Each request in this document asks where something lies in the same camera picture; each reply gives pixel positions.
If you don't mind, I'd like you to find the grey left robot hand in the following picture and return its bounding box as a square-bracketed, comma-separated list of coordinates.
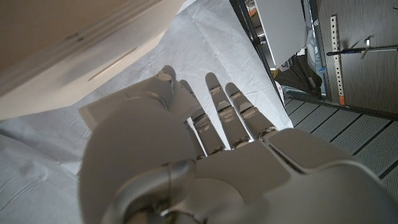
[77, 64, 398, 224]

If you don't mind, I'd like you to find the black metal rod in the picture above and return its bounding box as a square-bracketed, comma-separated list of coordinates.
[326, 36, 398, 60]

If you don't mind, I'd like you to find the light wooden drawer box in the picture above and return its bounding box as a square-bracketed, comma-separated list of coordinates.
[0, 0, 187, 121]

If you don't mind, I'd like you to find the white perforated rail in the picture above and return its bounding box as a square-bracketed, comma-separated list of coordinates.
[330, 15, 347, 106]

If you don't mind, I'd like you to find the white cloth curtain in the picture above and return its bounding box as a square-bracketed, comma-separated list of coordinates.
[0, 0, 295, 224]

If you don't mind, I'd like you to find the black frame post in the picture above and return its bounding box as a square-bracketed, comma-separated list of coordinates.
[229, 0, 286, 108]

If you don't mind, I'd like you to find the black metal floor rail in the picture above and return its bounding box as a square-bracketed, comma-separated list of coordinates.
[284, 90, 398, 121]

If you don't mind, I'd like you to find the black fabric bundle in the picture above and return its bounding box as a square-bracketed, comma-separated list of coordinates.
[273, 52, 323, 98]

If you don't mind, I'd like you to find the white board panel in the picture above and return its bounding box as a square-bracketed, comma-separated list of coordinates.
[254, 0, 308, 68]

